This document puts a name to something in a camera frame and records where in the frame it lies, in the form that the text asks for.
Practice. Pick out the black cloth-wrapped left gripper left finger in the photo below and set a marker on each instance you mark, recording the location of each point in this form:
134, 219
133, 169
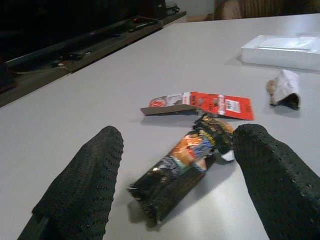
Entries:
85, 180

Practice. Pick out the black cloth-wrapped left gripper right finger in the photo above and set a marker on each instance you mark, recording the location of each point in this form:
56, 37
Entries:
272, 185

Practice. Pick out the crumpled white paper trash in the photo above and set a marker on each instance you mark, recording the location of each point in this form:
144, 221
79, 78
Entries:
285, 85

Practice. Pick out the torn red cardboard packaging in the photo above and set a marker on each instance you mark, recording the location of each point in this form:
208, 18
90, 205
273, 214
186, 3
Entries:
225, 105

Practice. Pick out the black printed snack wrapper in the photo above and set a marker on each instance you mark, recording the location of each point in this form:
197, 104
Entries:
180, 162

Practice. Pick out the flat white box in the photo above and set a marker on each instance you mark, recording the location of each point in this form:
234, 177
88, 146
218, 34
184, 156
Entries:
275, 53

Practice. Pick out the dark grey side bench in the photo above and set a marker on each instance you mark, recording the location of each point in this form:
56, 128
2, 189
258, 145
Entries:
100, 47

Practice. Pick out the brown wooden chair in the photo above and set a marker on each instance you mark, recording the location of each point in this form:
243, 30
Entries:
235, 10

